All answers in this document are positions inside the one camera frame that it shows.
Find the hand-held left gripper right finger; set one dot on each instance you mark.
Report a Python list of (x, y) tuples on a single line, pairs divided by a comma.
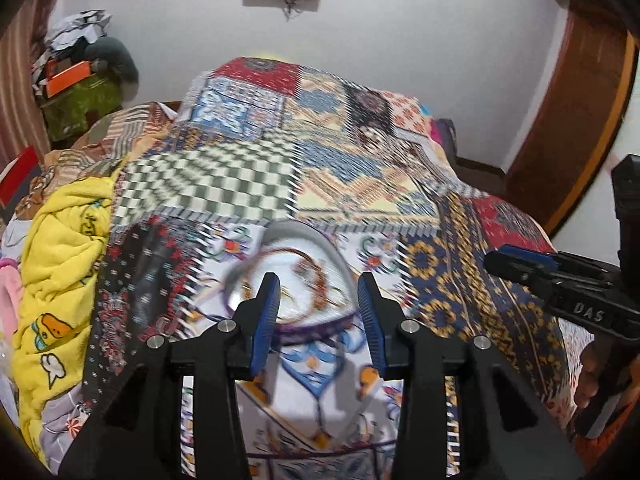
[(372, 327)]

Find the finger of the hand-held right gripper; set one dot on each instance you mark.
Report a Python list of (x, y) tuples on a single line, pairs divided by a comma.
[(520, 271), (535, 256)]

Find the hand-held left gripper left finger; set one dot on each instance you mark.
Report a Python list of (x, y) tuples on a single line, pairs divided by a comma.
[(267, 320)]

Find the heart-shaped purple jewelry box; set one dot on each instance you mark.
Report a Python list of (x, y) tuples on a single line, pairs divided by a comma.
[(300, 232)]

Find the person's right hand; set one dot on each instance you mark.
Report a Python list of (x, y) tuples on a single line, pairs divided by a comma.
[(591, 375)]

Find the patchwork printed blanket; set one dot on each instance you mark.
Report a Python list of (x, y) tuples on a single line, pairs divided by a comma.
[(240, 175)]

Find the colourful fleece blanket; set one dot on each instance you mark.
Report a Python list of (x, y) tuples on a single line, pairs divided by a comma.
[(437, 132)]

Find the yellow cartoon blanket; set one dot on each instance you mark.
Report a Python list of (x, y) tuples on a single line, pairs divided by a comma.
[(65, 260)]

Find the grey floral bedsheet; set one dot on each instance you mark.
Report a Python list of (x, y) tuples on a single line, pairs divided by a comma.
[(57, 425)]

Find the striped brown quilt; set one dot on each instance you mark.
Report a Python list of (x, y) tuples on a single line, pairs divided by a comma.
[(115, 135)]

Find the orange box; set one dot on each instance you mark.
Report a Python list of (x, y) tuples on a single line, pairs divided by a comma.
[(67, 79)]

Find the pile of clothes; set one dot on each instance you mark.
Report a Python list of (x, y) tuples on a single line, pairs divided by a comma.
[(75, 30)]

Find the striped red curtain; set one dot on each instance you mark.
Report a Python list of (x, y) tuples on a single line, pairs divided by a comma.
[(20, 75)]

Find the wooden door frame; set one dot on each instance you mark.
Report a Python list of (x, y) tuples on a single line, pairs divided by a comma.
[(575, 125)]

